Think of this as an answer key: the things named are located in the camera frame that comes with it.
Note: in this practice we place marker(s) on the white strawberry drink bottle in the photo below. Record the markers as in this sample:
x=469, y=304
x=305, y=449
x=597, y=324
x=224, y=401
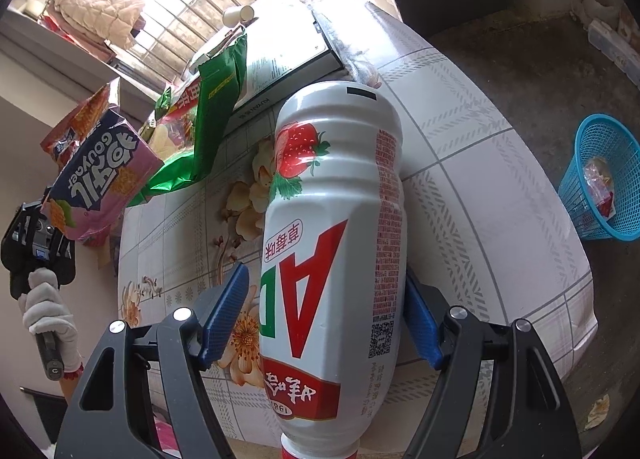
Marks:
x=330, y=239

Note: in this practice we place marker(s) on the person's left forearm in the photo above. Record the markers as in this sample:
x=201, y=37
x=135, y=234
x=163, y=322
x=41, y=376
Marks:
x=70, y=389

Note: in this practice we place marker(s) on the crumpled paper scrap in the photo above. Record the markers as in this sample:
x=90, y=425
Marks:
x=597, y=414

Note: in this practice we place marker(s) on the red plastic wrapper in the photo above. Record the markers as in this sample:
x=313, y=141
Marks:
x=607, y=204

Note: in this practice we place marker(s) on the cream quilted coat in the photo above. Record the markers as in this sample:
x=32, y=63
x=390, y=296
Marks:
x=95, y=9

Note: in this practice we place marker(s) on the pink snack box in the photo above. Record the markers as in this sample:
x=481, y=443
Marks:
x=105, y=174

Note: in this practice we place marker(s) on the beige packet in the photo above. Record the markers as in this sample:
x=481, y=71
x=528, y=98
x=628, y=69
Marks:
x=170, y=139

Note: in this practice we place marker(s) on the toilet paper pack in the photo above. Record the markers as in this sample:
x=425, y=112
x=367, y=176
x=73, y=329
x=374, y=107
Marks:
x=615, y=51

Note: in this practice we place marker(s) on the small green packet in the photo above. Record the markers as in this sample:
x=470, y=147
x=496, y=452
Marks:
x=163, y=104

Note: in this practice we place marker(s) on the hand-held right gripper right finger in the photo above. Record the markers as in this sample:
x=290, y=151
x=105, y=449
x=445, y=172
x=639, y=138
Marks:
x=422, y=324

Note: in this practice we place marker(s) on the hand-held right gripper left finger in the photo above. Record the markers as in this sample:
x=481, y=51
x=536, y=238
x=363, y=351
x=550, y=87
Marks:
x=225, y=319

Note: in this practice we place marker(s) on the paper cup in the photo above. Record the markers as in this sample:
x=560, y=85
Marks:
x=237, y=15

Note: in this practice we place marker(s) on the person's left hand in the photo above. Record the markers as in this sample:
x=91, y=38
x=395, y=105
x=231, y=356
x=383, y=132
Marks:
x=50, y=314

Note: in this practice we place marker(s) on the blue plastic wastebasket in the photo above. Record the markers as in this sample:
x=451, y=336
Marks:
x=575, y=189

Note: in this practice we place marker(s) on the matte green snack bag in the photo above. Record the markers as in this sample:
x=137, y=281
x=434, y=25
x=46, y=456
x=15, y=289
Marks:
x=220, y=104

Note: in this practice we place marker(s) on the orange snack bag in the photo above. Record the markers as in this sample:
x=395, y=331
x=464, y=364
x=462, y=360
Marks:
x=185, y=99

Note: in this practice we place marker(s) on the white plastic bag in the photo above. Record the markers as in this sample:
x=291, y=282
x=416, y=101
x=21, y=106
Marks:
x=600, y=4

